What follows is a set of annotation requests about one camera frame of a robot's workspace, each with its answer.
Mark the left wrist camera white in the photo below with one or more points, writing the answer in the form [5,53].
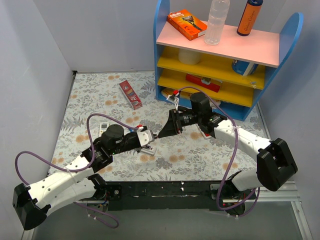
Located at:
[143,134]

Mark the white remote with screen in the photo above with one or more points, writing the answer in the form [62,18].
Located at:
[103,127]

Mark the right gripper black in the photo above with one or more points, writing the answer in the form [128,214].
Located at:
[174,122]

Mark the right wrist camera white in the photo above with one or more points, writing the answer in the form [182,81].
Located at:
[174,98]

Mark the aluminium rail frame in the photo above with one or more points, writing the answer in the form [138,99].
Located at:
[275,216]

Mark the blue shelf unit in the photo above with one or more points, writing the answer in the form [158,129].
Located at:
[238,94]

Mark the clear plastic bottle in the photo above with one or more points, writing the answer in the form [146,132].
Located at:
[216,20]

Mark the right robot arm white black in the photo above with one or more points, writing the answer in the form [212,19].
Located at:
[275,164]

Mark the floral table mat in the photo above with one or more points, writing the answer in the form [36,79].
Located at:
[186,157]

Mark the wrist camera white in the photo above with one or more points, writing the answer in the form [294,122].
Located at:
[143,134]
[174,98]

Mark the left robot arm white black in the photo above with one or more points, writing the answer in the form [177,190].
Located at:
[34,202]

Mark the red box on shelf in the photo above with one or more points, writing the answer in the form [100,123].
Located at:
[205,82]

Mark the red toothpaste box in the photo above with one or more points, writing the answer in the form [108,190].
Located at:
[130,95]

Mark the orange cylindrical bottle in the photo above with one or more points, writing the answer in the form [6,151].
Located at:
[249,16]

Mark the yellow soap pack left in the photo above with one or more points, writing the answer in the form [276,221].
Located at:
[166,92]

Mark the white paper roll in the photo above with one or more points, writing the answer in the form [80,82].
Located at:
[189,57]

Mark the blue white can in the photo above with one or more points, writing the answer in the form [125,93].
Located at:
[243,68]

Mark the yellow white pack middle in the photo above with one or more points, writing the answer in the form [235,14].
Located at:
[185,95]

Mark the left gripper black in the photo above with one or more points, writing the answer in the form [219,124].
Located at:
[135,139]

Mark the white pack right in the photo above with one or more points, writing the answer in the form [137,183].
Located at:
[216,102]

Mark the orange razor box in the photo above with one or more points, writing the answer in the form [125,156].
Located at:
[187,24]

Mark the black base bar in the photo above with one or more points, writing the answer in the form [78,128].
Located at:
[156,195]

